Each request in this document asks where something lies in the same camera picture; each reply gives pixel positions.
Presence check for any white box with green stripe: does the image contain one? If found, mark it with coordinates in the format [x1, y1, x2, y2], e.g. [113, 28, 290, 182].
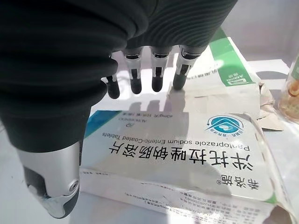
[114, 25, 285, 131]

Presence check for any white blue pantoprazole tablet box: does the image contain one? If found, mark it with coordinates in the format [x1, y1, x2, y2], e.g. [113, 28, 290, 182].
[78, 109, 295, 224]

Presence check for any clear packet with orange contents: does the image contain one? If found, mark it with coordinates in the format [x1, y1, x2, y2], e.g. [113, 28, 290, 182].
[278, 50, 299, 122]

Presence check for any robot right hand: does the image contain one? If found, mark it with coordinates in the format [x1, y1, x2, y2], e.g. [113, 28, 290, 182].
[0, 0, 236, 219]

